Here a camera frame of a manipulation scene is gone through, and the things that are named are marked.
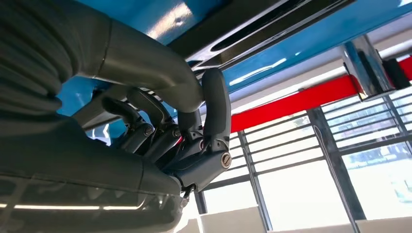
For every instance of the red barrier belt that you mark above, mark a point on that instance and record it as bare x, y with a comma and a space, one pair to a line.
289, 103
406, 67

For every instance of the blue metal shelf rack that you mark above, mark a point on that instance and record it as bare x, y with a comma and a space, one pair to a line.
289, 48

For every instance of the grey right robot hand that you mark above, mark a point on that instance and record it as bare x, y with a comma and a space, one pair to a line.
96, 167

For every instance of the chrome stanchion post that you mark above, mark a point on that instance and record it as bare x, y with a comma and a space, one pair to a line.
363, 70

